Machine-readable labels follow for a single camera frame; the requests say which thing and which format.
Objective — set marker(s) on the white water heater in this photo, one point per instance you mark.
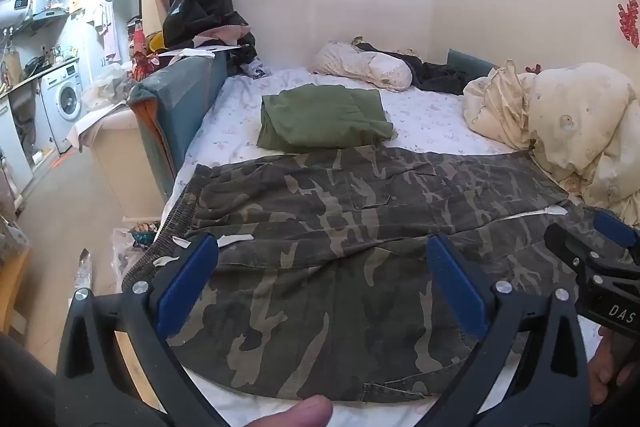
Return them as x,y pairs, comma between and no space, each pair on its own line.
25,4

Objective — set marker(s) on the person's right hand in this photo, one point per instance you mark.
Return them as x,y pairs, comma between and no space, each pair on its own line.
601,372

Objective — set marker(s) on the red bottle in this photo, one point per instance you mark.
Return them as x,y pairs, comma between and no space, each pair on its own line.
138,39

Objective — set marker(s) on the white floral pillow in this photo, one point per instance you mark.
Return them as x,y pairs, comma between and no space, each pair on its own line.
360,64

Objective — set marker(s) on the teal padded bed board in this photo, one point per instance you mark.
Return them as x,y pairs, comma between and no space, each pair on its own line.
185,107

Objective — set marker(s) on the kitchen counter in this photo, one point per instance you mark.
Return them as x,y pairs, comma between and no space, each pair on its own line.
30,76

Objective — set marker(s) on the wooden stool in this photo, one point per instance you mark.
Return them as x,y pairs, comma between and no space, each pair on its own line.
12,292

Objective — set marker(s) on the white washing machine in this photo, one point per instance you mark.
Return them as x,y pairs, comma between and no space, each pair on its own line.
62,102

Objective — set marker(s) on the hanging pink and white towels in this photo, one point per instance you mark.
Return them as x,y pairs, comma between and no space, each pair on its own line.
107,27

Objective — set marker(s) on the olive green folded garment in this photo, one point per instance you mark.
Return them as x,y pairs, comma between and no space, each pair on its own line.
325,117

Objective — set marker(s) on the white paper sheet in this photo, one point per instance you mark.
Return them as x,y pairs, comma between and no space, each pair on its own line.
200,51

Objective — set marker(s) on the white plastic bag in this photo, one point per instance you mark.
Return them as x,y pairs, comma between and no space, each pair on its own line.
105,89

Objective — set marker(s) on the camouflage pants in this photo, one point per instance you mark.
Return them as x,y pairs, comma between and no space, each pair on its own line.
320,227

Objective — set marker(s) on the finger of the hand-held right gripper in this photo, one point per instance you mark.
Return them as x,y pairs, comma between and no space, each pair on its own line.
570,247
616,231

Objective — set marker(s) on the dark clothes heap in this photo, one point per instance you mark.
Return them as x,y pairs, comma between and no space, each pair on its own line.
435,77

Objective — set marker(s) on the white floral bed sheet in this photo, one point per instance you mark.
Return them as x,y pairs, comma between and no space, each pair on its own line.
430,117

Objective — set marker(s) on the silver foil package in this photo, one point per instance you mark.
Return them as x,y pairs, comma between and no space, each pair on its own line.
82,272

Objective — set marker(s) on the cream duvet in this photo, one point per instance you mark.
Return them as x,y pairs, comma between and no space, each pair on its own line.
575,127

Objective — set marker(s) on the person's dark clothing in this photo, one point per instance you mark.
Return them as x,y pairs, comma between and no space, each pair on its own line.
22,387

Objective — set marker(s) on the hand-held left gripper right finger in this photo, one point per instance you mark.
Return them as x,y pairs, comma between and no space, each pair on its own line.
455,282

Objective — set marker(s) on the yellow container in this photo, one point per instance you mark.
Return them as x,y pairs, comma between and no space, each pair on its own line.
157,42

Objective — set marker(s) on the teal cushion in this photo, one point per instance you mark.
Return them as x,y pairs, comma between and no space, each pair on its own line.
470,62

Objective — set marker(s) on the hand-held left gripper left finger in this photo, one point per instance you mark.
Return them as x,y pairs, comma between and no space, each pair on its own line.
190,277

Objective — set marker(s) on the person's left hand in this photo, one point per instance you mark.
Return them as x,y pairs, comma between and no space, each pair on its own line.
295,413

